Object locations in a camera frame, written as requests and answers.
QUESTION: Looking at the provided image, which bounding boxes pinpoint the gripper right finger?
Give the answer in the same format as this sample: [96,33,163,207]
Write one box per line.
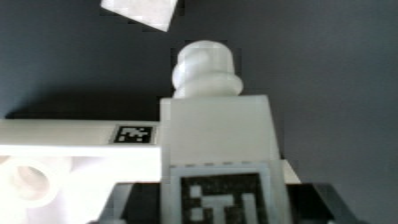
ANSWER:
[286,183,369,224]

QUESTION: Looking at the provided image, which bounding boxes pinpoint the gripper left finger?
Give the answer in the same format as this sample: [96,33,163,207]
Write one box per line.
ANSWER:
[87,183,160,224]

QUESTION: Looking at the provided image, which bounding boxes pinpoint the white table leg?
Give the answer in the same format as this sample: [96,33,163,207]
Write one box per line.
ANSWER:
[99,0,177,32]
[160,41,293,224]

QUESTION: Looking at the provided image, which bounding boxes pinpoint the white square tabletop part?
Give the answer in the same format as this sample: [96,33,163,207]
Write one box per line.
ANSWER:
[0,118,303,224]

